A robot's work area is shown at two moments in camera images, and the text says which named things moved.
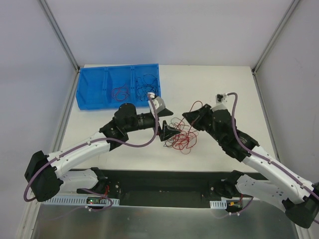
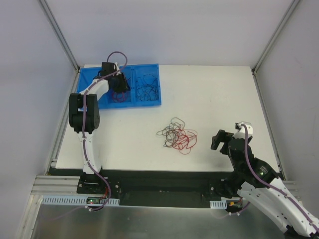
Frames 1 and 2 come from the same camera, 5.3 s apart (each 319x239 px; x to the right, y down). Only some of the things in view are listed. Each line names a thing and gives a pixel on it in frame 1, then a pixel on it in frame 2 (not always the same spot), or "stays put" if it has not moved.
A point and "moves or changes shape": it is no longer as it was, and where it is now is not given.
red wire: x=184 y=141 moves or changes shape
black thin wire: x=150 y=85 stays put
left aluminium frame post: x=64 y=41 stays put
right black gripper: x=204 y=118 → x=223 y=139
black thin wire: x=148 y=84 stays put
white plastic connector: x=219 y=97 → x=241 y=133
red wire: x=198 y=101 → x=119 y=97
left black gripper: x=157 y=122 → x=122 y=83
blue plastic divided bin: x=110 y=86 stays put
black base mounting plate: x=167 y=188 stays put
